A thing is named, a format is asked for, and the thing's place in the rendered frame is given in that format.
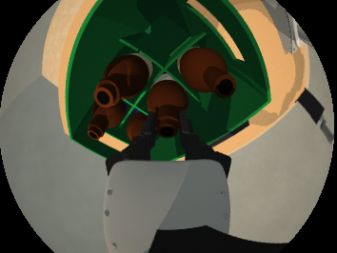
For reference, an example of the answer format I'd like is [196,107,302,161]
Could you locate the green crate with dividers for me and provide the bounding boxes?
[65,0,271,159]

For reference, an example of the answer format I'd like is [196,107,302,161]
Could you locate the brown glass bottle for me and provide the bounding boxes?
[88,99,129,140]
[127,108,148,143]
[147,72,188,138]
[176,47,236,98]
[94,52,154,107]

